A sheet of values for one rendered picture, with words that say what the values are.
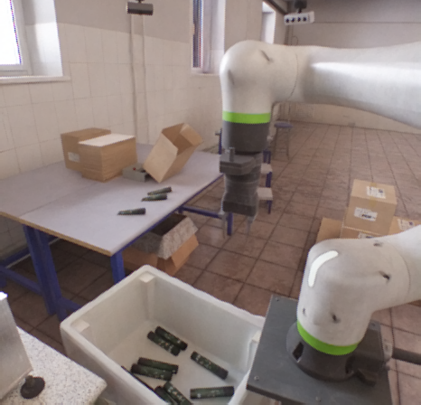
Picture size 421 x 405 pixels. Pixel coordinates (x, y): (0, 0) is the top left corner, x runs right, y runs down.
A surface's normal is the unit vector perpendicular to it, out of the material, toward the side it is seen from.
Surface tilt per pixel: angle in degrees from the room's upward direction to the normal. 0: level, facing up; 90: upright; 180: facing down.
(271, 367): 0
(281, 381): 0
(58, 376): 0
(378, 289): 87
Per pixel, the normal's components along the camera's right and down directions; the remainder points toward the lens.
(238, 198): -0.36, 0.31
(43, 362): 0.02, -0.92
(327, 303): -0.66, 0.29
